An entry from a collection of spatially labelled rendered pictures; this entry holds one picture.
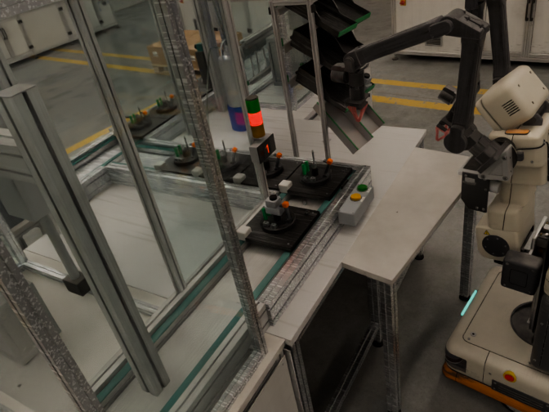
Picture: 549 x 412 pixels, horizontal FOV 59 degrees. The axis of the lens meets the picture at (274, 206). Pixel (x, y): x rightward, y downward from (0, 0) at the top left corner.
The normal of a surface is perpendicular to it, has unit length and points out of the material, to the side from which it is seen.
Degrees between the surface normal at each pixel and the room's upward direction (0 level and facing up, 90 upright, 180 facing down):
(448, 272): 0
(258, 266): 0
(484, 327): 0
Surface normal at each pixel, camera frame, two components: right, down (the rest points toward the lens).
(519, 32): -0.62, 0.52
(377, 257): -0.17, -0.82
